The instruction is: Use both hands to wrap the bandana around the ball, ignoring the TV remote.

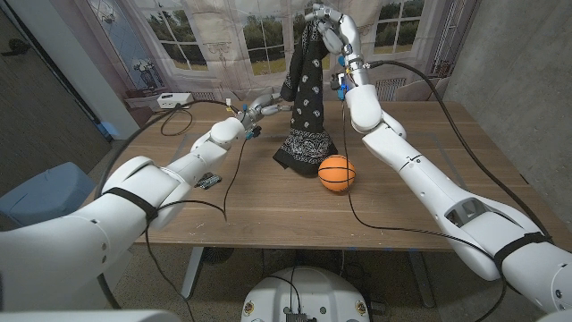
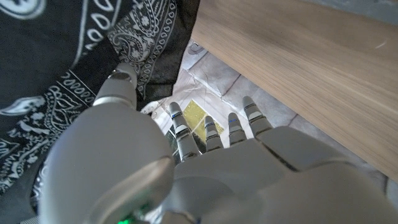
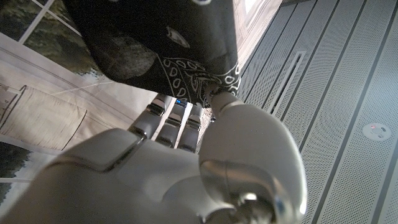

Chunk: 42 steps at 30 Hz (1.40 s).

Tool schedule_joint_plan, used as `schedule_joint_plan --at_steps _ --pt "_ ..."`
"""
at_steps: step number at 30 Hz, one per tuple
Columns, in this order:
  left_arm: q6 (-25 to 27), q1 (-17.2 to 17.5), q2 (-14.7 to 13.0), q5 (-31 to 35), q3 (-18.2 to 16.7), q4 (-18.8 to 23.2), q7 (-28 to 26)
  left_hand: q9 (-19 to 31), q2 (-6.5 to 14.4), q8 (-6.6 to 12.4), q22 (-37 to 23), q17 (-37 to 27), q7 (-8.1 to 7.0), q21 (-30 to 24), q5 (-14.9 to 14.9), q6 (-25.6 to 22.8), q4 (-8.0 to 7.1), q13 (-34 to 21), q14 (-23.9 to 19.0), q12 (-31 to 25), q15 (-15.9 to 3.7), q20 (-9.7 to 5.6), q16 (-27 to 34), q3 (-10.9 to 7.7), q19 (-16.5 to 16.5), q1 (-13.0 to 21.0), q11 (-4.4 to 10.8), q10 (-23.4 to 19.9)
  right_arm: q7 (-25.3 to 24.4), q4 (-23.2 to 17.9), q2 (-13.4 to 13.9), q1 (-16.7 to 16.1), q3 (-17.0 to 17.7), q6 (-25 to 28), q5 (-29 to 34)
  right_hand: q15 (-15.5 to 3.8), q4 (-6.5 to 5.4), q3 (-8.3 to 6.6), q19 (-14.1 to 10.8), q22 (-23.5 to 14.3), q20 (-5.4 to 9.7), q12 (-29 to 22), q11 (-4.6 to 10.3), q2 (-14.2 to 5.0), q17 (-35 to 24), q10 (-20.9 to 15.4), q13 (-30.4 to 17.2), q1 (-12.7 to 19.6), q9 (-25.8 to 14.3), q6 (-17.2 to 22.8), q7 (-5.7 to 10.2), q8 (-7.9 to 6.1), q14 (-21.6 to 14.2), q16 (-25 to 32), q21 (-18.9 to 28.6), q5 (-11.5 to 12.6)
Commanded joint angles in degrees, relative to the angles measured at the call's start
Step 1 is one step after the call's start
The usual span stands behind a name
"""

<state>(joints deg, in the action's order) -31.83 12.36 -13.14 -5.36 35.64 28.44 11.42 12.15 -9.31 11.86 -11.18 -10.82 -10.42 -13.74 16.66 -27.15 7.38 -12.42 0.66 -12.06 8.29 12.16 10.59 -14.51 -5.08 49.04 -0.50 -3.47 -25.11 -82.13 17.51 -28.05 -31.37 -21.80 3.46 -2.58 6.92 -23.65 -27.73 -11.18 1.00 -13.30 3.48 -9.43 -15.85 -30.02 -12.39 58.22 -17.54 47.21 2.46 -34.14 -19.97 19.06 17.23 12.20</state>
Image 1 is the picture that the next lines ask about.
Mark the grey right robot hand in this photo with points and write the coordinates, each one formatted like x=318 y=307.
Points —
x=348 y=36

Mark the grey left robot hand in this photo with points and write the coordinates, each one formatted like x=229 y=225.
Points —
x=263 y=107

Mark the black paisley bandana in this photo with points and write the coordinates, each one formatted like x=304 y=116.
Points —
x=308 y=112

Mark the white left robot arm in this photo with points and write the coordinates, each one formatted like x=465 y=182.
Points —
x=89 y=223

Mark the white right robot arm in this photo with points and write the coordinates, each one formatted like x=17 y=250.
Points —
x=424 y=179

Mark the printed window backdrop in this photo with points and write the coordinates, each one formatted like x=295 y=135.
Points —
x=223 y=44

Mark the white power box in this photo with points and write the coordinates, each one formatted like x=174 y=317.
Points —
x=172 y=99

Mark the orange mini basketball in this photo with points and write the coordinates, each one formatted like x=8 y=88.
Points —
x=336 y=173

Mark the grey table leg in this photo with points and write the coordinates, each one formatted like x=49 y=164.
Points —
x=422 y=282
x=192 y=273

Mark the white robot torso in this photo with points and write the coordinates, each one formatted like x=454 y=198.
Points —
x=308 y=290

